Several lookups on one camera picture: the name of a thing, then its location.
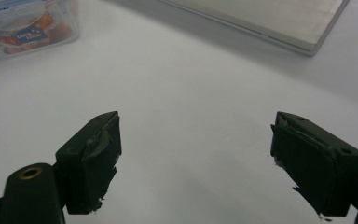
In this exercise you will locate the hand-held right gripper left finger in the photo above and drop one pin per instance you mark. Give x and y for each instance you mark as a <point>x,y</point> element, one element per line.
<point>88,165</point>

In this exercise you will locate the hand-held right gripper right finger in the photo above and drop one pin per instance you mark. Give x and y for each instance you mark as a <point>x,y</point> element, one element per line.
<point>317,168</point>

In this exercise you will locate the clear plastic food container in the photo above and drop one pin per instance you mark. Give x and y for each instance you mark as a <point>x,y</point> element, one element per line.
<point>28,26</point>

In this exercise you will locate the grey flat board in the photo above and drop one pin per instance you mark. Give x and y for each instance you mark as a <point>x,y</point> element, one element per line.
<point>261,20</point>

